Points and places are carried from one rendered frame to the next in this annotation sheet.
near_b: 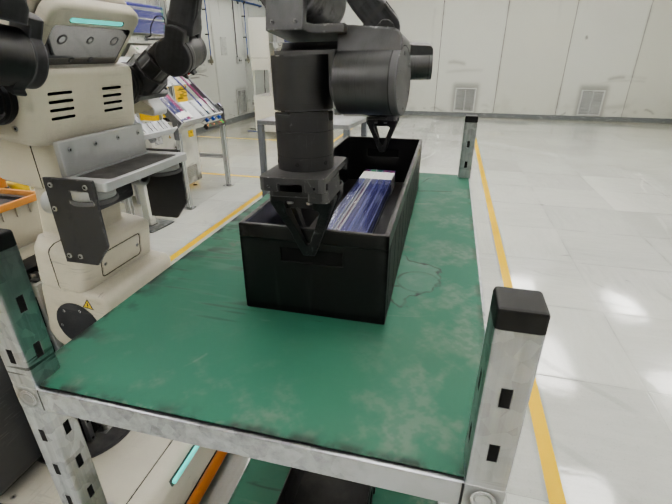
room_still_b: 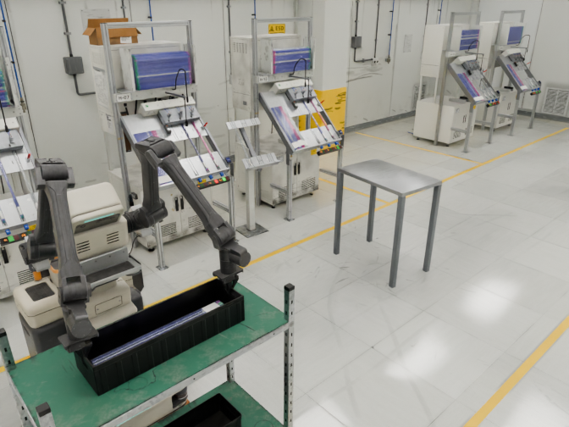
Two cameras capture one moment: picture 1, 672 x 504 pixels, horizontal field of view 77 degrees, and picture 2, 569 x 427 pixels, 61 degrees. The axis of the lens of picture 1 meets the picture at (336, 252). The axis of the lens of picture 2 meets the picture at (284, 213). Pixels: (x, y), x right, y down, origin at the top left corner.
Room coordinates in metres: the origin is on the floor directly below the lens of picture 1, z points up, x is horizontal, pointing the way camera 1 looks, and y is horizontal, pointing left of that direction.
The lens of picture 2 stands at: (-0.21, -1.15, 2.07)
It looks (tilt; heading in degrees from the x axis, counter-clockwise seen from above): 24 degrees down; 34
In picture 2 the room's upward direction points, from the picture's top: straight up
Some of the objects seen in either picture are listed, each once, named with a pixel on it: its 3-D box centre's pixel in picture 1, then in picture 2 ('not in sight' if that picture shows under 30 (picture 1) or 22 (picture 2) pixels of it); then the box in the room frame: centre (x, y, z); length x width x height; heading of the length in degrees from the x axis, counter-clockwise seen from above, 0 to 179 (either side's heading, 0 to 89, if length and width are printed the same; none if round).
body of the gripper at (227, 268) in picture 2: not in sight; (227, 266); (0.98, -0.10, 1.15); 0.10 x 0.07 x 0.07; 166
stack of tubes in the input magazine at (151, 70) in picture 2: not in sight; (161, 69); (2.68, 2.01, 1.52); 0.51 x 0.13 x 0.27; 166
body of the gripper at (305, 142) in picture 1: (305, 147); (77, 329); (0.43, 0.03, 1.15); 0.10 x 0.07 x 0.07; 167
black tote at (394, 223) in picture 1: (359, 198); (165, 329); (0.71, -0.04, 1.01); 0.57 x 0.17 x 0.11; 166
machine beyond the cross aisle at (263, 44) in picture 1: (279, 72); (450, 79); (7.50, 0.92, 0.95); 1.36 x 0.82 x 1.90; 76
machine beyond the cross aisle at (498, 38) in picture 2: not in sight; (496, 70); (8.90, 0.54, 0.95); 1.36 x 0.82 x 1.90; 76
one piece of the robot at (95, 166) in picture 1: (120, 187); (107, 278); (0.82, 0.43, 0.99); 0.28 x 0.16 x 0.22; 166
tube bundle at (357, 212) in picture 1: (359, 213); (166, 335); (0.71, -0.04, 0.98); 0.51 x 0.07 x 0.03; 166
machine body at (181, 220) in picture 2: not in sight; (162, 201); (2.65, 2.14, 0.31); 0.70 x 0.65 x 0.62; 166
